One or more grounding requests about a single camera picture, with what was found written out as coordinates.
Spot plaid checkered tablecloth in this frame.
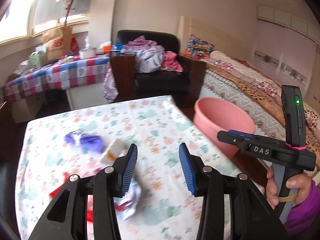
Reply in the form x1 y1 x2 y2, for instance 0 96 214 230
1 55 111 103

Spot black leather armchair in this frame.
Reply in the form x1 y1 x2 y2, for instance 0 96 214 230
116 30 205 106

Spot white round container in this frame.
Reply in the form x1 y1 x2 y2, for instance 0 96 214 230
79 48 97 59

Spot floral bear tablecloth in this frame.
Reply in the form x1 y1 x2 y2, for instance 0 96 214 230
15 96 240 239

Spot pile of clothes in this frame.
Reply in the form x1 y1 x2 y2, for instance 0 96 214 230
123 35 183 73

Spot red plastic snack bag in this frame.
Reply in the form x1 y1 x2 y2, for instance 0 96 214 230
48 172 94 224

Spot dark wooden cabinet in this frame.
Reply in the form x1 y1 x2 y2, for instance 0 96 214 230
111 52 136 102

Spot colourful comic pillow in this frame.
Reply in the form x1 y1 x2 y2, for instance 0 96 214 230
183 35 214 60

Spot bed with floral blanket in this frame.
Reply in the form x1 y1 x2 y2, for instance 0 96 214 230
177 15 320 170

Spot purple plastic bag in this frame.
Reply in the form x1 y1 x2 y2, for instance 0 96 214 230
65 131 104 154

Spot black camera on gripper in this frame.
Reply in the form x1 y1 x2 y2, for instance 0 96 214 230
281 85 306 150

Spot brown New Balance paper bag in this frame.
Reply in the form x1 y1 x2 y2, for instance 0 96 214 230
42 26 72 63

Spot orange tissue box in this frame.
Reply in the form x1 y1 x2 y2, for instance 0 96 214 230
99 42 112 54

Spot person's right hand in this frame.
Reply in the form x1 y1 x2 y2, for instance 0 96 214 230
265 165 313 210

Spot pink plastic trash bin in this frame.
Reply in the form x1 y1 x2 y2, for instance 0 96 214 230
193 97 255 159

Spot green paper gift box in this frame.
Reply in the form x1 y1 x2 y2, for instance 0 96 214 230
29 51 47 68

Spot white foam fruit net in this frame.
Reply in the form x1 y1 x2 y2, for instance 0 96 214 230
100 138 129 165

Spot white wardrobe sliding doors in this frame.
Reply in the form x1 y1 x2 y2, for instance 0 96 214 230
252 6 319 93

